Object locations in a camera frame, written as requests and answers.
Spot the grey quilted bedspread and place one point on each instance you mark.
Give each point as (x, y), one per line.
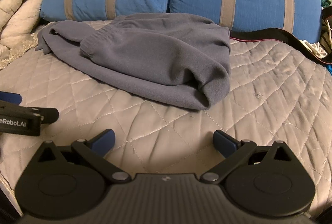
(259, 83)

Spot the white crumpled cloth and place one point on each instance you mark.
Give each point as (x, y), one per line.
(315, 48)

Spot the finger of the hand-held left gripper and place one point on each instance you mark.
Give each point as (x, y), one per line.
(46, 115)
(10, 98)

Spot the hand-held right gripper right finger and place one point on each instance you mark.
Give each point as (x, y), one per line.
(223, 142)

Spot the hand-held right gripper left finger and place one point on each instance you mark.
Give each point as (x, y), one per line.
(103, 141)

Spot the cream quilted comforter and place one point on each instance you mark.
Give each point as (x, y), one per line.
(15, 18)

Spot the grey fleece sweater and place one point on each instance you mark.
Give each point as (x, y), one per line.
(155, 57)

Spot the cream lace trim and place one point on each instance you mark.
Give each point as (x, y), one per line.
(29, 39)

